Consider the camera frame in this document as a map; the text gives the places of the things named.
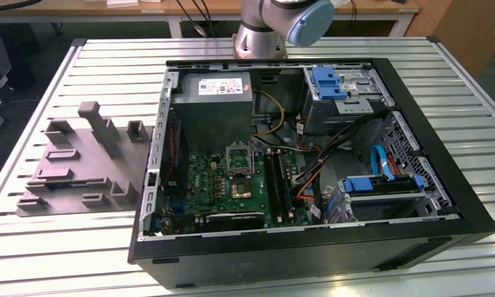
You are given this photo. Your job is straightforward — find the CPU socket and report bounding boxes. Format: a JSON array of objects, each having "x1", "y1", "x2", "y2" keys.
[{"x1": 228, "y1": 178, "x2": 254, "y2": 200}]

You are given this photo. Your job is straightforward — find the green motherboard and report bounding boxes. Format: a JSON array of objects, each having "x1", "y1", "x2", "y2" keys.
[{"x1": 155, "y1": 148, "x2": 314, "y2": 233}]

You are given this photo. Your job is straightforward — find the red twisted fan wire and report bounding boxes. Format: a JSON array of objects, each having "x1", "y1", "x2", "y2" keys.
[{"x1": 161, "y1": 123, "x2": 178, "y2": 189}]

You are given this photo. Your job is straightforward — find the wooden desk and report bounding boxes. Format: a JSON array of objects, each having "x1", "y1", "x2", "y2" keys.
[{"x1": 57, "y1": 0, "x2": 423, "y2": 38}]

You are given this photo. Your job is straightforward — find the metal socket cover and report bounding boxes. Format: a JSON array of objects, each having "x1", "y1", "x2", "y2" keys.
[{"x1": 225, "y1": 141, "x2": 256, "y2": 178}]

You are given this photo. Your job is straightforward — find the grey power supply unit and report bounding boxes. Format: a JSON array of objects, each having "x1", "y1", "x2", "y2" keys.
[{"x1": 170, "y1": 72, "x2": 254, "y2": 155}]

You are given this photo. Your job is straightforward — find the yellow wire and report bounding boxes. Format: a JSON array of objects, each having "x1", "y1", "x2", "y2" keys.
[{"x1": 253, "y1": 90, "x2": 284, "y2": 136}]

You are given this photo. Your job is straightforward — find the blue drive bay latch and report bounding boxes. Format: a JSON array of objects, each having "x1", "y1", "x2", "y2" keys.
[{"x1": 310, "y1": 66, "x2": 346, "y2": 100}]

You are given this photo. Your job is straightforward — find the black graphics card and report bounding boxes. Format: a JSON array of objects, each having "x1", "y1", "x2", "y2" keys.
[{"x1": 204, "y1": 212, "x2": 264, "y2": 231}]

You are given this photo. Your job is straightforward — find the black RAM slot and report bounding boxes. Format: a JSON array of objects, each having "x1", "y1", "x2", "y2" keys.
[
  {"x1": 264, "y1": 148, "x2": 280, "y2": 223},
  {"x1": 274, "y1": 148, "x2": 292, "y2": 221},
  {"x1": 278, "y1": 148, "x2": 297, "y2": 220},
  {"x1": 268, "y1": 148, "x2": 285, "y2": 222}
]

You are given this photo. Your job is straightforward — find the black PC case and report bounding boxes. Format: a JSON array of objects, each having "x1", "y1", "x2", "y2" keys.
[{"x1": 126, "y1": 57, "x2": 495, "y2": 290}]

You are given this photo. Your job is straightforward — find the orange wires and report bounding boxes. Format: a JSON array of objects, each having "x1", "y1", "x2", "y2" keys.
[{"x1": 294, "y1": 182, "x2": 314, "y2": 205}]

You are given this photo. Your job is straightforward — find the blue card retention latch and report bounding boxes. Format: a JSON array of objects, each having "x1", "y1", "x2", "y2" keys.
[{"x1": 142, "y1": 215, "x2": 163, "y2": 236}]

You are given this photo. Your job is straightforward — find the grey metal drive cage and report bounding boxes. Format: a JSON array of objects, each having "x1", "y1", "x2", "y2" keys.
[{"x1": 302, "y1": 66, "x2": 396, "y2": 134}]

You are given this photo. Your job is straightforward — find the light blue data cable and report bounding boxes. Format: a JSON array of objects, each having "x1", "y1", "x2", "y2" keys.
[{"x1": 370, "y1": 144, "x2": 396, "y2": 182}]

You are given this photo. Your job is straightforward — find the blue disk carrier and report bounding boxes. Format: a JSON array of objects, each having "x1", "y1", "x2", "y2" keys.
[{"x1": 341, "y1": 174, "x2": 427, "y2": 195}]

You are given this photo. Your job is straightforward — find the black cable bundle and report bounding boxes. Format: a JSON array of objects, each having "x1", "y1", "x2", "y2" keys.
[{"x1": 294, "y1": 111, "x2": 390, "y2": 186}]

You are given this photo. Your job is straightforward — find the wooden cabinet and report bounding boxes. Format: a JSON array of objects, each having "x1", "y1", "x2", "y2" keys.
[{"x1": 405, "y1": 0, "x2": 495, "y2": 78}]

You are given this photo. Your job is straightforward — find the grey parts rack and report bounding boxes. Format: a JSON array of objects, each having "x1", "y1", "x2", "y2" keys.
[{"x1": 14, "y1": 101, "x2": 155, "y2": 217}]

